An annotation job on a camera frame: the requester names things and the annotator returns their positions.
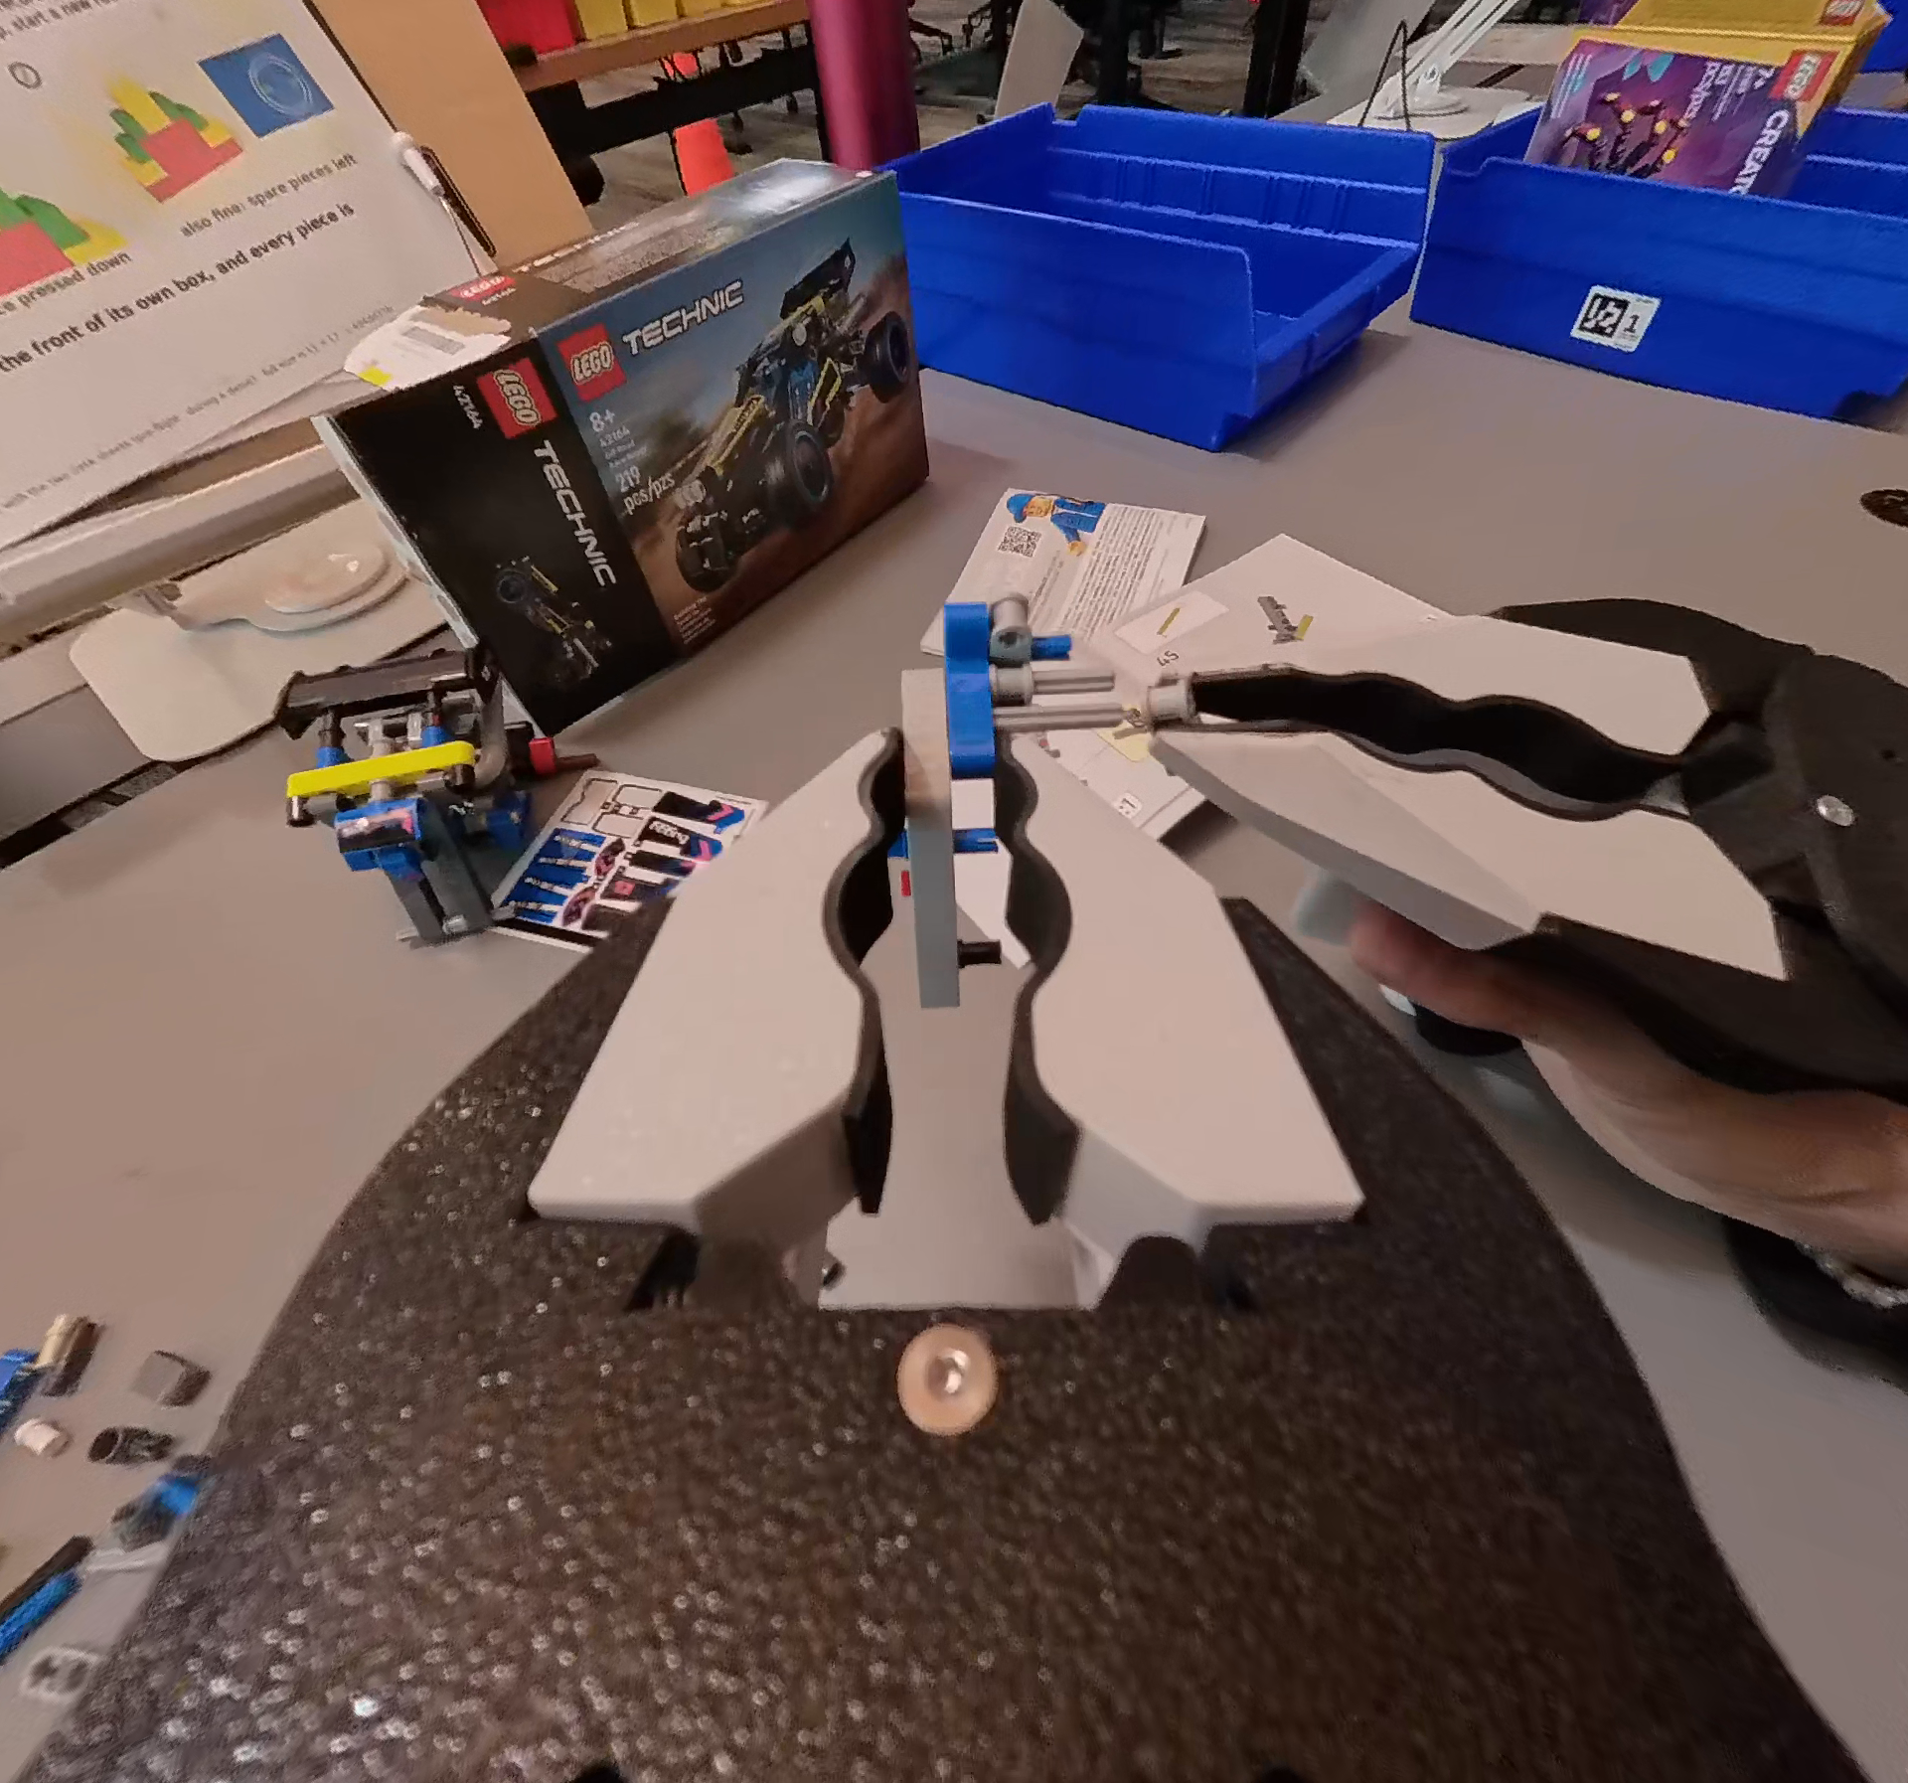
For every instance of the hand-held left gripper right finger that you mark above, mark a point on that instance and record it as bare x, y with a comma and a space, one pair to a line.
1178, 1052

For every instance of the pile of loose lego pieces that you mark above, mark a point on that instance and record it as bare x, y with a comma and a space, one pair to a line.
149, 1500

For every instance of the brown cardboard board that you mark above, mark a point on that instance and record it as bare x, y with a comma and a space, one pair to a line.
447, 55

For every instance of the wooden background table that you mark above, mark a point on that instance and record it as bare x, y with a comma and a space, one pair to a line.
700, 42

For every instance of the black round object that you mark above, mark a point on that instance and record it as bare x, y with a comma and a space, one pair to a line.
1886, 504

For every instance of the white instruction poster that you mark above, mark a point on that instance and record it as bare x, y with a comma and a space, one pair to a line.
164, 248

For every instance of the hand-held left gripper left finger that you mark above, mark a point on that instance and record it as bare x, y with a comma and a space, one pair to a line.
700, 1038

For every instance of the blue storage bin white tag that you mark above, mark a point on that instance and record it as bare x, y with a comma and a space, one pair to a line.
1715, 278

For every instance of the red storage bin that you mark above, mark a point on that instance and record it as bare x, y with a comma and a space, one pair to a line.
515, 3

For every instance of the person's right hand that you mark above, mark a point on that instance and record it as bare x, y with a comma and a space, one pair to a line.
1715, 1143

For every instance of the white marker pen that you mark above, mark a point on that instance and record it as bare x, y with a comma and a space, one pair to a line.
441, 188

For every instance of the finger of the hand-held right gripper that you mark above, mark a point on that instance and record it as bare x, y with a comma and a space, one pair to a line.
1491, 858
1520, 672

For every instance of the large purple lego box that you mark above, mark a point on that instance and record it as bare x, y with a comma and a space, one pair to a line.
1669, 115

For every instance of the partly built lego car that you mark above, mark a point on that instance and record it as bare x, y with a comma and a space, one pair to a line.
402, 784

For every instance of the white poster stand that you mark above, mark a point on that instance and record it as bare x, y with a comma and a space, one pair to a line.
298, 575

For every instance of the lego sticker sheet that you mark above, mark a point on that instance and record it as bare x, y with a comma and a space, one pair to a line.
625, 852

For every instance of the grey and blue lego assembly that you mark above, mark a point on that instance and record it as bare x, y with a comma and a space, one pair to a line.
931, 904

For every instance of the blue divided storage bin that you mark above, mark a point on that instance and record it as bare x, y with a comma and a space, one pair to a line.
1132, 306

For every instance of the white leaflet with blue figure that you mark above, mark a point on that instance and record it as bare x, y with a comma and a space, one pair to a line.
1118, 560

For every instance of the small grey lego bush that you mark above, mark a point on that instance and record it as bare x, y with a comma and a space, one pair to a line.
1171, 704

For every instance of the black lego set box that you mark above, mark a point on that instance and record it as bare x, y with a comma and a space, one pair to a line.
625, 471

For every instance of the open lego instruction booklet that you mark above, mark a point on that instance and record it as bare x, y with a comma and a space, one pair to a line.
1343, 591

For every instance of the maroon water bottle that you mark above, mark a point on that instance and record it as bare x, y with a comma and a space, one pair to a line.
858, 39

